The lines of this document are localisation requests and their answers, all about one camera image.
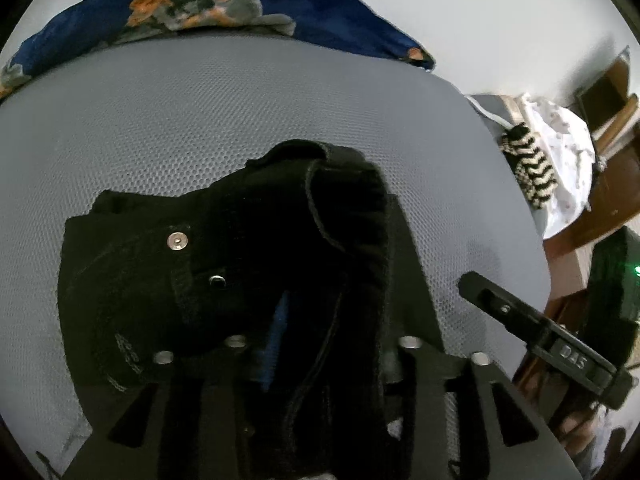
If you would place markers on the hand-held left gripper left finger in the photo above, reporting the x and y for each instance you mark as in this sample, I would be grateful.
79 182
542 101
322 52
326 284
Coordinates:
279 340

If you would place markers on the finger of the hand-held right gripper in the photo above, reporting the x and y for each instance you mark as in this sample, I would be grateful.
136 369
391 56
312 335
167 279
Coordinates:
540 332

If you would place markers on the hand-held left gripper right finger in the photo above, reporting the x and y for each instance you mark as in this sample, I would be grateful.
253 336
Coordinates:
400 366

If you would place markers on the black pants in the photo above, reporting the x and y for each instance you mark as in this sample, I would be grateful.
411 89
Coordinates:
260 240

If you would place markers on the wooden cabinet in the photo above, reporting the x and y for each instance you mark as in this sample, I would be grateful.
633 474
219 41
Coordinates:
615 175

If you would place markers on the black and white striped cloth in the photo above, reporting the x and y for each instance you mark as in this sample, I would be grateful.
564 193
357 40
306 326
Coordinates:
532 165

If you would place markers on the white dotted cloth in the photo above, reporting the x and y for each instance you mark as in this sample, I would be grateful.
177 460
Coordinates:
567 140

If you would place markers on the blue patterned cloth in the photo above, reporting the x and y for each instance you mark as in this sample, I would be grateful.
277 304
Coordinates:
310 15

